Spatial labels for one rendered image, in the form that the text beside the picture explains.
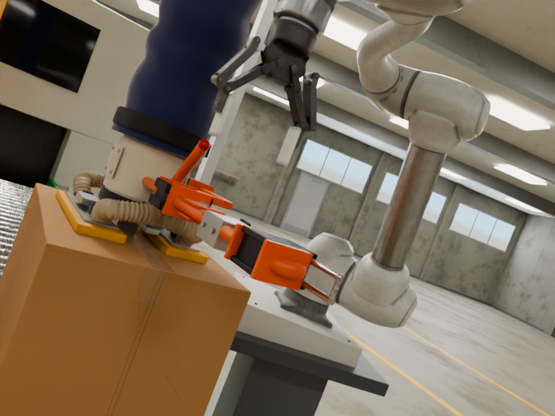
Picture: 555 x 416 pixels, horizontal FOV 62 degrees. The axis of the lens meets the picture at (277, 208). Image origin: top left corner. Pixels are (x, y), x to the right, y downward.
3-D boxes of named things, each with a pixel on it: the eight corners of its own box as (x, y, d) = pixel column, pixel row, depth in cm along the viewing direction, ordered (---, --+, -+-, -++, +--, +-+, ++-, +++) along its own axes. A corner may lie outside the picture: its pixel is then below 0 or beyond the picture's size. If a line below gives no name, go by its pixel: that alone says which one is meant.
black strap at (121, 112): (102, 119, 113) (108, 103, 113) (187, 152, 126) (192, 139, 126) (125, 125, 94) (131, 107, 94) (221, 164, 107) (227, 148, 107)
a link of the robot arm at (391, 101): (371, 45, 120) (420, 59, 115) (383, 73, 137) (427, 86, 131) (349, 92, 121) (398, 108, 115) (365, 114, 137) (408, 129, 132)
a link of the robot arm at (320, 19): (272, -16, 77) (260, 18, 77) (304, -26, 69) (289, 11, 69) (314, 12, 82) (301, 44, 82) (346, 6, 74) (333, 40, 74)
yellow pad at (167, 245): (127, 217, 127) (133, 200, 127) (160, 226, 133) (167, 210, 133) (165, 255, 99) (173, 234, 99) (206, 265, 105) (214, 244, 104)
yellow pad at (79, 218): (54, 196, 117) (61, 177, 117) (94, 207, 122) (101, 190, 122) (73, 232, 88) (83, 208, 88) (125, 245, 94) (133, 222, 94)
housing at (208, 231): (193, 234, 73) (203, 208, 73) (230, 245, 76) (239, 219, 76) (211, 248, 67) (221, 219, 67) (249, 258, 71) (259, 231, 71)
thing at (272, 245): (222, 257, 62) (236, 222, 61) (267, 268, 66) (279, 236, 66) (252, 279, 55) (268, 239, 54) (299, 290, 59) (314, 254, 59)
